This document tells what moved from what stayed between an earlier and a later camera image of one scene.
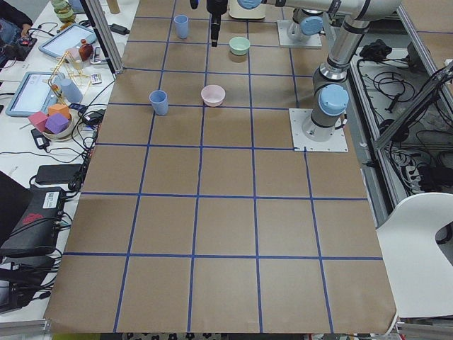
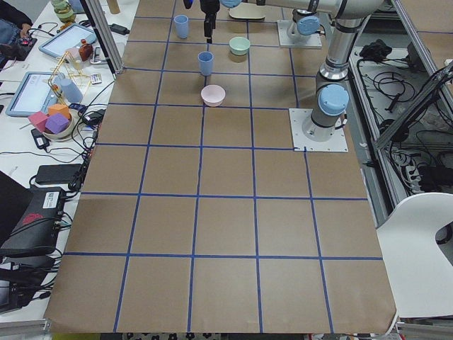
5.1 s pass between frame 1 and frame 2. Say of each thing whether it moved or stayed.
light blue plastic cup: moved
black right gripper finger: moved
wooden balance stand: stayed
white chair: stayed
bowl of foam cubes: stayed
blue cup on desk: stayed
